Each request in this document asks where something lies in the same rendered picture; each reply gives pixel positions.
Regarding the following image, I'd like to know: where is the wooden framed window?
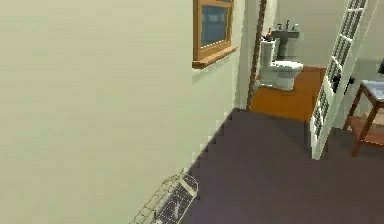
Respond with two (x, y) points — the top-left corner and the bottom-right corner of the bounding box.
(192, 0), (239, 70)

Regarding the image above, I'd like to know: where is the white toilet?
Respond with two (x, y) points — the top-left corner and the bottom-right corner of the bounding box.
(259, 38), (304, 92)

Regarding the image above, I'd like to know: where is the white glazed room door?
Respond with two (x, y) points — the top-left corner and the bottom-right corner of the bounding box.
(309, 0), (381, 161)

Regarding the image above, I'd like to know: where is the brown wooden side table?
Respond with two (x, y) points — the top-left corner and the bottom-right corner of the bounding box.
(342, 79), (384, 158)

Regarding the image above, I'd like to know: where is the white wire mesh basket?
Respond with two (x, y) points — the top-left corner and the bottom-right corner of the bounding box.
(129, 171), (200, 224)

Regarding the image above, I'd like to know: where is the grey pedestal sink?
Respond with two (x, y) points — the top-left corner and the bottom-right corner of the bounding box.
(270, 19), (300, 61)

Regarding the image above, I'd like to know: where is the black door handle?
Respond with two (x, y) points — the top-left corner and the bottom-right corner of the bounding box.
(331, 75), (356, 96)

